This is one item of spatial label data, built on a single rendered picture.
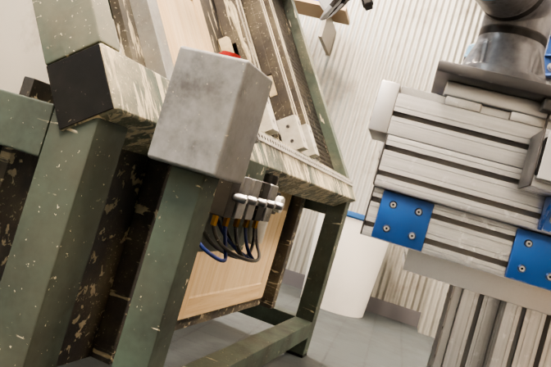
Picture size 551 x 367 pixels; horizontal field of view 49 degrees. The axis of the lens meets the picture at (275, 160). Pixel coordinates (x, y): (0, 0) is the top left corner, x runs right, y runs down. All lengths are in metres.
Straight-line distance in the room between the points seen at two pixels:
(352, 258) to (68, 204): 3.58
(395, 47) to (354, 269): 1.94
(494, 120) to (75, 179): 0.69
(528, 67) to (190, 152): 0.57
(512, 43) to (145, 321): 0.75
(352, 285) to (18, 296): 3.62
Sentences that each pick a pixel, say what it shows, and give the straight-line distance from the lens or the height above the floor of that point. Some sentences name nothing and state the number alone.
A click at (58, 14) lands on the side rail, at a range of 1.08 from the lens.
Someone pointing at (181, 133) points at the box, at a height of 0.80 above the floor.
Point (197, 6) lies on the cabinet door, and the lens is 1.70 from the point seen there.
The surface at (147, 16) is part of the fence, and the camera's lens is 1.29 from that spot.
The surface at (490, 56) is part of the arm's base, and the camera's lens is 1.09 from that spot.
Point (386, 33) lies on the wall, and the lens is 5.30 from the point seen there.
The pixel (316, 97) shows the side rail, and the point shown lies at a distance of 3.09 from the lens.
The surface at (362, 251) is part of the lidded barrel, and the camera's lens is 4.45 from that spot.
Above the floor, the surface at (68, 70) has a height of 0.85.
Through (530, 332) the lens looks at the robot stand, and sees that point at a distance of 1.27.
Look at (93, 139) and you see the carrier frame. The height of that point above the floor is 0.75.
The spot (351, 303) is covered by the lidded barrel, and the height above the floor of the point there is 0.10.
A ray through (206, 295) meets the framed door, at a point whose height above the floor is 0.32.
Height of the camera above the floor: 0.76
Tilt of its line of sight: 2 degrees up
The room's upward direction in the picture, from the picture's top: 16 degrees clockwise
